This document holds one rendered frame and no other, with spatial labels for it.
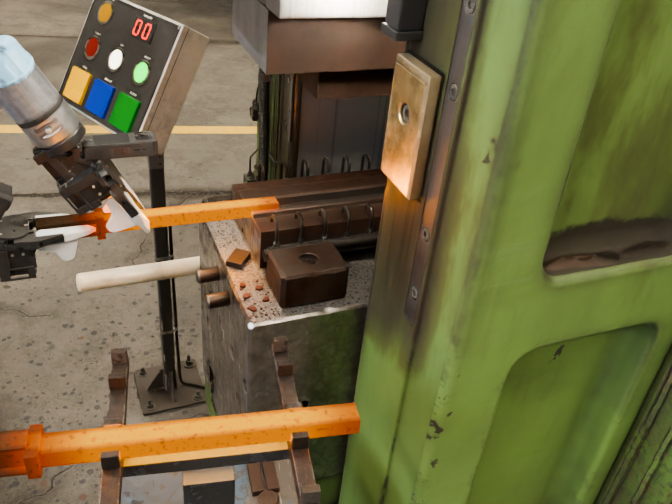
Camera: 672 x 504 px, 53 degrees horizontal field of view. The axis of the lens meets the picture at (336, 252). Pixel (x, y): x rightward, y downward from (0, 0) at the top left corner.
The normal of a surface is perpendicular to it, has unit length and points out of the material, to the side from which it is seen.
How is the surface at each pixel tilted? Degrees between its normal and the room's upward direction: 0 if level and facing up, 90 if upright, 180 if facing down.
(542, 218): 89
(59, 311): 0
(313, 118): 90
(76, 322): 0
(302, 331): 90
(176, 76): 90
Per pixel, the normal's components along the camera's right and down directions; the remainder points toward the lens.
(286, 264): 0.09, -0.83
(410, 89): -0.92, 0.14
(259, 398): 0.37, 0.55
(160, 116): 0.73, 0.44
